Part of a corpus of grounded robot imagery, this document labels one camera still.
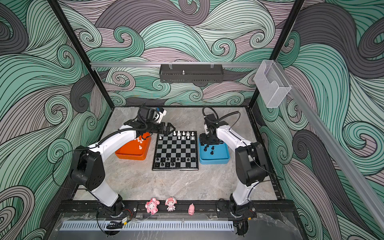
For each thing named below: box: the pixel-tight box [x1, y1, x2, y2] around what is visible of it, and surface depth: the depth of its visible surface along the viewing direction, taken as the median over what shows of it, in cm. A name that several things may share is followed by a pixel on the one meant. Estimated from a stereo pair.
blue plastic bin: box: [198, 137, 230, 165], surface depth 95 cm
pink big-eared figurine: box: [145, 197, 160, 215], surface depth 73 cm
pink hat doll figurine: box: [165, 196, 177, 212], surface depth 74 cm
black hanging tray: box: [159, 64, 224, 84], surface depth 97 cm
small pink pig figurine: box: [188, 203, 196, 216], surface depth 74 cm
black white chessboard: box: [151, 131, 199, 171], surface depth 94 cm
